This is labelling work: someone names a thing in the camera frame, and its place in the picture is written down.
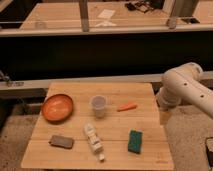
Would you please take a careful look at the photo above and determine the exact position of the white paper sheet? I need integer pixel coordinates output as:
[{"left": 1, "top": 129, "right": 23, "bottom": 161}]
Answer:
[{"left": 98, "top": 9, "right": 115, "bottom": 19}]

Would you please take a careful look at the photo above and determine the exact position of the grey metal post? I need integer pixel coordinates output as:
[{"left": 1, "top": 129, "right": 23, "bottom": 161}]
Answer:
[
  {"left": 166, "top": 0, "right": 184, "bottom": 29},
  {"left": 79, "top": 0, "right": 89, "bottom": 32}
]

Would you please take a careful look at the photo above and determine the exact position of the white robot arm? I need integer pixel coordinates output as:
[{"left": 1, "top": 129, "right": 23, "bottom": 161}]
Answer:
[{"left": 156, "top": 62, "right": 213, "bottom": 119}]

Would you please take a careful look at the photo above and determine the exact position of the white tube bottle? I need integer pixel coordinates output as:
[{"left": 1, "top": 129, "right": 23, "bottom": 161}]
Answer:
[{"left": 84, "top": 123, "right": 105, "bottom": 162}]

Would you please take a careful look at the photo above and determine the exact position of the orange carrot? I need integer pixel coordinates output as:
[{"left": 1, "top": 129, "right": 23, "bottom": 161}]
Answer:
[{"left": 117, "top": 103, "right": 137, "bottom": 112}]

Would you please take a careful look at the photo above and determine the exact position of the black cable bundle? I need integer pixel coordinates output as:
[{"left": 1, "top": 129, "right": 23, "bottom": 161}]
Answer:
[{"left": 124, "top": 0, "right": 155, "bottom": 14}]

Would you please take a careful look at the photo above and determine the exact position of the orange ceramic bowl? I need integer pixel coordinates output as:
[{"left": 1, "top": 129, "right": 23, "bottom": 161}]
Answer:
[{"left": 41, "top": 94, "right": 74, "bottom": 122}]

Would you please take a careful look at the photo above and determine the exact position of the clear plastic cup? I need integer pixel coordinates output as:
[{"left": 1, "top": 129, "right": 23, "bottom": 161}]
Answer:
[{"left": 90, "top": 95, "right": 106, "bottom": 118}]

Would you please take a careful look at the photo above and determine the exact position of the green sponge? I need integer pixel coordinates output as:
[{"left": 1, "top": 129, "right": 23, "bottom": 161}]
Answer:
[{"left": 128, "top": 130, "right": 142, "bottom": 154}]

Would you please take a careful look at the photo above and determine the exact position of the metal clamp left edge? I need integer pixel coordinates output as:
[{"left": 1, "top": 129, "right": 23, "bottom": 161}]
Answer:
[{"left": 0, "top": 70, "right": 11, "bottom": 83}]

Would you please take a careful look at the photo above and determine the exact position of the grey metal post right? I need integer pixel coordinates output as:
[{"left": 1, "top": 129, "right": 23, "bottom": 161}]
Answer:
[{"left": 166, "top": 0, "right": 184, "bottom": 29}]

